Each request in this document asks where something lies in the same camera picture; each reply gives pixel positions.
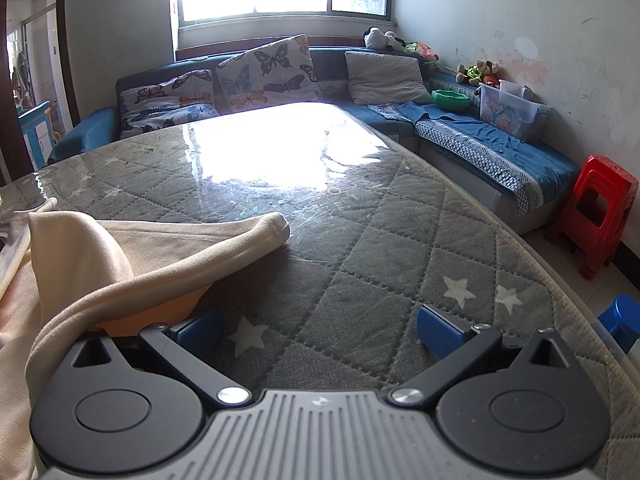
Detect colourful plush toy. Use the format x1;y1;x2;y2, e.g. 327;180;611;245
405;42;441;63

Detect green bowl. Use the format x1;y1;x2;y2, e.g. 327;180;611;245
431;89;472;111

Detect brown teddy plush toy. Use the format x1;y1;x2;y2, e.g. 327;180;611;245
455;60;501;86

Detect light blue chair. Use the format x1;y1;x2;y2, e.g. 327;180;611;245
19;101;53;171

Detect small butterfly print pillow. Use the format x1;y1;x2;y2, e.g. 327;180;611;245
118;69;217;110
119;103;221;141

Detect red plastic stool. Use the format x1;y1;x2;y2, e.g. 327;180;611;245
545;155;640;281

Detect blue sofa blanket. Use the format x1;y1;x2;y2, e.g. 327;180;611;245
367;101;581;216

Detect large butterfly print pillow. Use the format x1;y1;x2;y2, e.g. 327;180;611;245
216;34;323;116

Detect cream garment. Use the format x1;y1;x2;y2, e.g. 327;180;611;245
0;197;292;480

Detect blue sofa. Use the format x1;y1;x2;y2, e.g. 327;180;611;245
47;45;583;236

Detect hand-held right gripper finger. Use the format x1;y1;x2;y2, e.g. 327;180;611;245
391;304;573;407

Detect panda plush toy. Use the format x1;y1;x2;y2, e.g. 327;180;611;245
363;26;407;52

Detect blue plastic stool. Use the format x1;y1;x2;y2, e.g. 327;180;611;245
597;294;640;356

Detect clear plastic storage box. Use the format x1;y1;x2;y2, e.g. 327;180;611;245
477;80;553;142

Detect grey pillow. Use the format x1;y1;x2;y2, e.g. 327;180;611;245
345;51;433;106

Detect brown door frame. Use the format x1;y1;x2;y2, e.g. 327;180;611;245
0;0;82;186

